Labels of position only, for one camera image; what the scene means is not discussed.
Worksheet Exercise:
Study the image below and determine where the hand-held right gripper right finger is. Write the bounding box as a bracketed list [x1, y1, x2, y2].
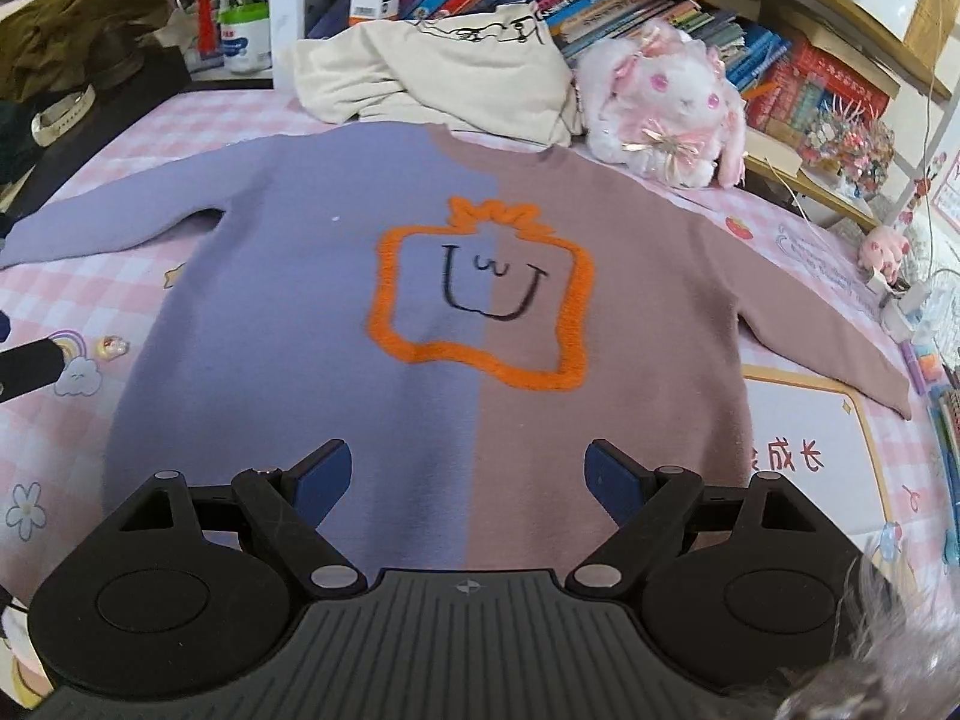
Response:
[564, 439, 835, 601]

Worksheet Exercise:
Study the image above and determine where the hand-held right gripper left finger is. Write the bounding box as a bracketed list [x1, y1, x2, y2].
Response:
[105, 439, 368, 601]

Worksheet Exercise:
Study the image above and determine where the purple and brown sweater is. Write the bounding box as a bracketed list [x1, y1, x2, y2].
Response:
[0, 122, 914, 593]

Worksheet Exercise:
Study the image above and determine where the pink printed desk mat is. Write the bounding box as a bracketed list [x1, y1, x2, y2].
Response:
[0, 86, 960, 691]

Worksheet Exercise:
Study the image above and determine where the olive green cloth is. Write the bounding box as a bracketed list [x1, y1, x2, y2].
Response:
[0, 0, 188, 102]

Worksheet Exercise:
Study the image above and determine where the grey fluffy cuff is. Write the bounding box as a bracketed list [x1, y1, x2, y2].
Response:
[772, 536, 960, 720]

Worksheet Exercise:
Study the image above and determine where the pile of colourful stationery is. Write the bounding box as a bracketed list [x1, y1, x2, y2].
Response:
[900, 337, 960, 518]

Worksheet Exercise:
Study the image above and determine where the white power strip with chargers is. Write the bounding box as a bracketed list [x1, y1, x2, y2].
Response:
[862, 268, 942, 346]

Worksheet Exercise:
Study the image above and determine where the small pink plush pig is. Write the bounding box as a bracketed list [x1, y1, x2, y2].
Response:
[859, 225, 910, 276]

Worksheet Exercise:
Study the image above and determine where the red tassel ornament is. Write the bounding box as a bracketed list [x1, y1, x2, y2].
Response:
[191, 0, 218, 57]

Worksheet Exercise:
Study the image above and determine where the white pink plush bunny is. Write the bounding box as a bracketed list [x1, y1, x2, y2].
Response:
[574, 21, 749, 188]

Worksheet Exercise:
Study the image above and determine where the colourful bead tree ornament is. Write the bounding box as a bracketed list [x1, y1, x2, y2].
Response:
[799, 101, 897, 200]

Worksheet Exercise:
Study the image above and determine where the cream printed garment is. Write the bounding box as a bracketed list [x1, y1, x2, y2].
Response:
[291, 2, 584, 147]

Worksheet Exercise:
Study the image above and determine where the wooden bookshelf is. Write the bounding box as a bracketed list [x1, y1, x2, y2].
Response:
[0, 0, 960, 237]

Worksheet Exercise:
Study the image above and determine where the watch with beige strap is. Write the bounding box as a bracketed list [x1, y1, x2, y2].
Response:
[31, 82, 97, 147]

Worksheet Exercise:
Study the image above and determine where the white charging cable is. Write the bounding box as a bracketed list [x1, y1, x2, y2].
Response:
[765, 157, 878, 286]

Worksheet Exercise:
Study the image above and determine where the wall poster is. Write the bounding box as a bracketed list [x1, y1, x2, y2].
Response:
[930, 150, 960, 212]

